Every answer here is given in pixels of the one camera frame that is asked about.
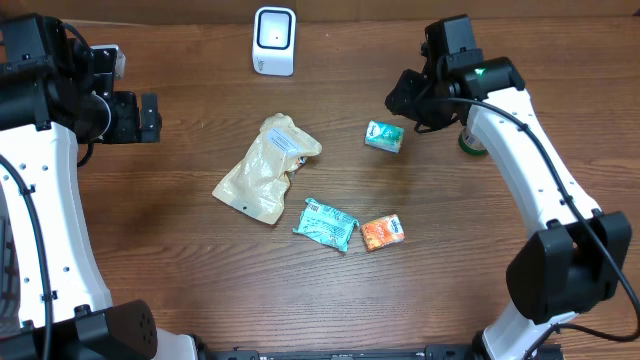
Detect green wet wipes pack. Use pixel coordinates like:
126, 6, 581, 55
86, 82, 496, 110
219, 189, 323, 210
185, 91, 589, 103
293, 198, 360, 253

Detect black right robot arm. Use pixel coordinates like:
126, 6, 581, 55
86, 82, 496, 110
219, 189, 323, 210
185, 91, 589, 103
385, 14, 632, 359

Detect beige paper pouch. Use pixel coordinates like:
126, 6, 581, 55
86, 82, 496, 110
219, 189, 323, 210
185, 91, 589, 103
212, 113, 322, 225

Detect jar with dark red lid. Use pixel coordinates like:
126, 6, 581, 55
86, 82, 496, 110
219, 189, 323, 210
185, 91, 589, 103
458, 126, 488, 156

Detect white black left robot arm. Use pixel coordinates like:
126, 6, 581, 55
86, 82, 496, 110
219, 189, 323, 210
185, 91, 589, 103
1, 14, 206, 359

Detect teal Kleenex tissue pack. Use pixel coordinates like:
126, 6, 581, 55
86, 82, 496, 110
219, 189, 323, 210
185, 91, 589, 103
364, 120, 404, 153

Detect orange Kleenex tissue pack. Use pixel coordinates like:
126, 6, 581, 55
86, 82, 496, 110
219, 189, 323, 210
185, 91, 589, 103
361, 214, 405, 251

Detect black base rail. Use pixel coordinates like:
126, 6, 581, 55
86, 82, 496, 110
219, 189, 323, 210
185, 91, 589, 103
199, 342, 564, 360

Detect white black barcode scanner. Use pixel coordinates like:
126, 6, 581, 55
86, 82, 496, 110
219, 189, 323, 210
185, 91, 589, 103
252, 6, 297, 77

